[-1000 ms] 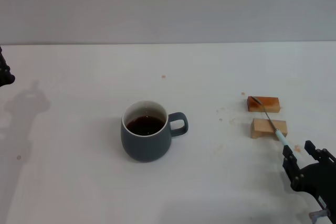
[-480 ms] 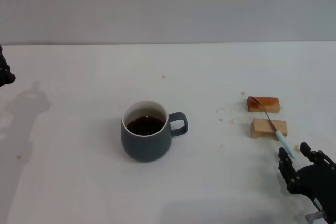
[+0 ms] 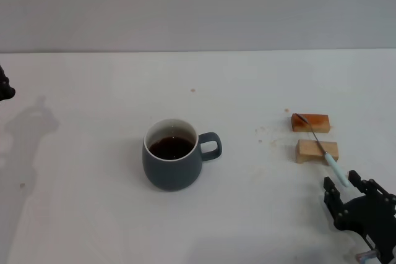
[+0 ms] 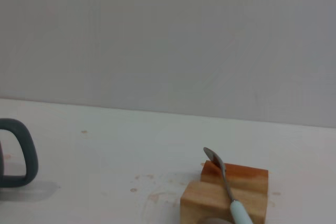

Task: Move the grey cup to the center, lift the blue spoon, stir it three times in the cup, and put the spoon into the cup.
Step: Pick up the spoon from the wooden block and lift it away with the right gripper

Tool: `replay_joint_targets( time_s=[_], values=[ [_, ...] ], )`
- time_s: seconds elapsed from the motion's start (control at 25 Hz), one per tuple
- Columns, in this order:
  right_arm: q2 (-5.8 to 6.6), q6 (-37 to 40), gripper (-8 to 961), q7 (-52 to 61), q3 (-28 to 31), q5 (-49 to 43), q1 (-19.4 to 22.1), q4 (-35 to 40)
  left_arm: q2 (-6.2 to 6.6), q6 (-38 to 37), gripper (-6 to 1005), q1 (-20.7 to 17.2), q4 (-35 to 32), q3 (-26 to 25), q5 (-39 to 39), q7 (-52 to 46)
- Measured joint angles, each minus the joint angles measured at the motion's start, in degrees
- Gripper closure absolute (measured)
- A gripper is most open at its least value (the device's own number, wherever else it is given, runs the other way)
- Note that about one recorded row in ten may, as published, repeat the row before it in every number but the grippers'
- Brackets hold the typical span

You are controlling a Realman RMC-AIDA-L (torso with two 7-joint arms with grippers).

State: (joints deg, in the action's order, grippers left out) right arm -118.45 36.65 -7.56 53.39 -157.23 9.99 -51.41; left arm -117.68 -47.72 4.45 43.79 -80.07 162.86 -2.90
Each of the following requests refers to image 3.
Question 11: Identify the pale notched wooden block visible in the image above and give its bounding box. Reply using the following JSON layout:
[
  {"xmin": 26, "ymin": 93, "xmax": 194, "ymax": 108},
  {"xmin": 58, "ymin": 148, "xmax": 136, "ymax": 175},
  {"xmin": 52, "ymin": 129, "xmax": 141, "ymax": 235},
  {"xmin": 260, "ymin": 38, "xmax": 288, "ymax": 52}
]
[{"xmin": 295, "ymin": 138, "xmax": 339, "ymax": 164}]

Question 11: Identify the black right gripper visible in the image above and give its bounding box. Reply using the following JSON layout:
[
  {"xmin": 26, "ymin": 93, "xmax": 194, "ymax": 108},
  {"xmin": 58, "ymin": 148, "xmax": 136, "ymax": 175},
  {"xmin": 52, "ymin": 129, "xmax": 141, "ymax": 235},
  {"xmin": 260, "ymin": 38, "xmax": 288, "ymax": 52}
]
[{"xmin": 323, "ymin": 169, "xmax": 396, "ymax": 264}]

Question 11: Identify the grey ceramic coffee cup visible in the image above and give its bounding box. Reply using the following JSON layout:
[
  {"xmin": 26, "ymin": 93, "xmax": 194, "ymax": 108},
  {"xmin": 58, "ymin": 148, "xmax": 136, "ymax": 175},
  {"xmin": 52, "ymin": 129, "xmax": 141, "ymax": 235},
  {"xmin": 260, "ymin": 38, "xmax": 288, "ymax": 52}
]
[{"xmin": 142, "ymin": 117, "xmax": 223, "ymax": 192}]

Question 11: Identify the orange stained wooden block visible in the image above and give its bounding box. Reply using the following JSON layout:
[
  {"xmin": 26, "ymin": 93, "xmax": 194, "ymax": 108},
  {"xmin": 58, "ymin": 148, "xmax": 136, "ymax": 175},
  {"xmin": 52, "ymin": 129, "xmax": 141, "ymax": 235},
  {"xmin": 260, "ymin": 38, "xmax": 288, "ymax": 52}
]
[{"xmin": 291, "ymin": 113, "xmax": 331, "ymax": 134}]

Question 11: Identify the blue handled metal spoon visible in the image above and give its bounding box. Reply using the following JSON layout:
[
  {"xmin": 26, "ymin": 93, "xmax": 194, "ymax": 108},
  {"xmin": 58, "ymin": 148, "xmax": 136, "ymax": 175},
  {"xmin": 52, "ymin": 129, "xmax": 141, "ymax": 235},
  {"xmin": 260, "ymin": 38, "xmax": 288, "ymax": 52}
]
[{"xmin": 293, "ymin": 113, "xmax": 353, "ymax": 189}]

